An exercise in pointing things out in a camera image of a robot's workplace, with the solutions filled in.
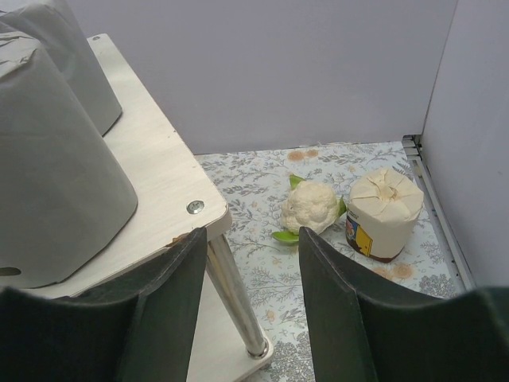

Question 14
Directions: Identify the grey roll with label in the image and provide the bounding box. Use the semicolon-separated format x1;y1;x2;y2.
1;1;122;135

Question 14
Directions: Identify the beige roll back right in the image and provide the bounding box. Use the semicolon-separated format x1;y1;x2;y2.
345;168;424;263

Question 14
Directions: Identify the cauliflower toy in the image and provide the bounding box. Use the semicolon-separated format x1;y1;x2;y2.
271;174;347;244

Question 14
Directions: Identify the aluminium frame rail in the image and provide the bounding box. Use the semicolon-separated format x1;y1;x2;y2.
402;135;476;293

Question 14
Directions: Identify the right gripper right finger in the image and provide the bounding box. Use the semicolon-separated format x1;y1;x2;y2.
298;228;508;381

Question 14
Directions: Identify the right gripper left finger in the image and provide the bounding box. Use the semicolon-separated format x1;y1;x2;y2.
1;228;207;381

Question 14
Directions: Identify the white two-tier shelf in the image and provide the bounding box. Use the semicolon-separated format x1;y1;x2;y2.
67;33;274;382

